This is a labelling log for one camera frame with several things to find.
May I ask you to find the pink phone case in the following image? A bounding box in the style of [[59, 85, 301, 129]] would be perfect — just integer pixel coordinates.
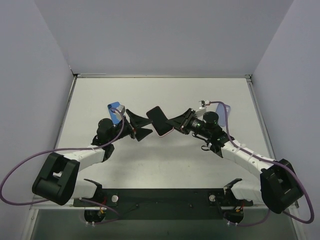
[[146, 106, 174, 137]]

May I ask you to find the blue phone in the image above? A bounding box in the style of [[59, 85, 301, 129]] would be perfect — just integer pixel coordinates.
[[107, 101, 126, 125]]

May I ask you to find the lavender phone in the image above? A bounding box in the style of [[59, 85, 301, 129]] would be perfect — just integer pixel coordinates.
[[215, 103, 231, 127]]

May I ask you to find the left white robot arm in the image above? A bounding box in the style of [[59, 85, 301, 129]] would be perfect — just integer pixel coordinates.
[[31, 109, 152, 206]]

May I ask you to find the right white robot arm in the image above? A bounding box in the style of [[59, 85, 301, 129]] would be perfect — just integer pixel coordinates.
[[166, 108, 304, 214]]

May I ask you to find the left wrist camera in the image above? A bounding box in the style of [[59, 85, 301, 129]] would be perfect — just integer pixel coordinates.
[[114, 104, 126, 121]]

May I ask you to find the aluminium frame rail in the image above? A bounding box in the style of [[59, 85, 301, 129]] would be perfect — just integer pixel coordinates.
[[246, 74, 301, 210]]

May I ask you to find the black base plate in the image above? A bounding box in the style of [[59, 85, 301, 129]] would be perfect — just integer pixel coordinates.
[[72, 187, 255, 221]]

